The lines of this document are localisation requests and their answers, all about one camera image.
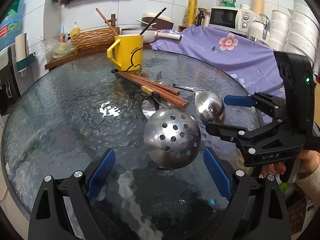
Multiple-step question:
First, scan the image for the round glass table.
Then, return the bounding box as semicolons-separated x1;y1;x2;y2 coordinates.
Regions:
1;49;266;240

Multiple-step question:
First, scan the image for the perforated steel skimmer ladle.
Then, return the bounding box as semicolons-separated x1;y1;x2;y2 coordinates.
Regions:
144;104;201;170

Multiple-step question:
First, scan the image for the black chopstick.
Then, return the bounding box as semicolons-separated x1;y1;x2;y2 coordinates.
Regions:
140;7;167;35

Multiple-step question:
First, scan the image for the yellow soap bottle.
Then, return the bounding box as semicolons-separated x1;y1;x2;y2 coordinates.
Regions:
70;22;80;40

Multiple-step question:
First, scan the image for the wooden counter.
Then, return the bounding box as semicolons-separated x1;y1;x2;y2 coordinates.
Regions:
44;43;153;71

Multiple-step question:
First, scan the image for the blue water jug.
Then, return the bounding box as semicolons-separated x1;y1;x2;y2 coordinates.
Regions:
0;0;25;51

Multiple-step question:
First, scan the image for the brown wooden chopstick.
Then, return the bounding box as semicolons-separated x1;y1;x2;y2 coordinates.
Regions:
95;8;118;36
118;71;180;96
114;71;189;109
111;69;159;98

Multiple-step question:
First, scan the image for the steel soup ladle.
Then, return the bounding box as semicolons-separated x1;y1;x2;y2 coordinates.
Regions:
173;84;226;125

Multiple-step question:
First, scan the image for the water dispenser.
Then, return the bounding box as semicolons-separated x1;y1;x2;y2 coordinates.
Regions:
0;44;35;116

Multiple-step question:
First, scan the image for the yellow duck mug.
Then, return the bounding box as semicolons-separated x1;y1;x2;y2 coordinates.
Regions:
106;34;143;72

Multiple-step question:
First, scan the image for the small steel spoon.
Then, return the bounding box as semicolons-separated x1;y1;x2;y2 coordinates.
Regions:
156;72;173;87
142;96;159;120

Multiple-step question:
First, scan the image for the cream pan with lid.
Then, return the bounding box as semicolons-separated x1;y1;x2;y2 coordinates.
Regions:
121;28;182;43

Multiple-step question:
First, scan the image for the white microwave oven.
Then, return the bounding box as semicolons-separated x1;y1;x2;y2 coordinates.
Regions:
208;7;260;36

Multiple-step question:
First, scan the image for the purple floral cloth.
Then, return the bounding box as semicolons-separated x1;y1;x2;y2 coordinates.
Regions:
150;24;288;124

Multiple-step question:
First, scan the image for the yellow wrap roll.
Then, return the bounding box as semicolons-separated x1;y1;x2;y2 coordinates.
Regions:
185;0;197;26

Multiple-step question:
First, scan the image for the plastic bag with fruit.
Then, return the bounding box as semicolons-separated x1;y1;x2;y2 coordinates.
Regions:
39;38;77;59

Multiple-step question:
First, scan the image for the woven basket sink bowl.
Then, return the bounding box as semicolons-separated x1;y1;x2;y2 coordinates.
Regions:
72;28;116;50

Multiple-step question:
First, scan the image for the brown glass bottle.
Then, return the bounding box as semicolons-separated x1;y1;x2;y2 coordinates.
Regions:
196;8;204;26

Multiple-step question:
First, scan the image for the brown rice cooker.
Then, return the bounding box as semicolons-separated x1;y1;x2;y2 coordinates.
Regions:
140;12;174;29

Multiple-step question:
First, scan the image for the brass faucet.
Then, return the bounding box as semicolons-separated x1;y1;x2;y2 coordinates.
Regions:
105;14;117;28

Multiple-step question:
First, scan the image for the right hand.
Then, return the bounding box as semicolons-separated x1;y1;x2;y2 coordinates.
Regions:
259;150;319;178

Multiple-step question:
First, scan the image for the white kettle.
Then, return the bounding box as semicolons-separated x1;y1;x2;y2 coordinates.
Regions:
247;14;270;46

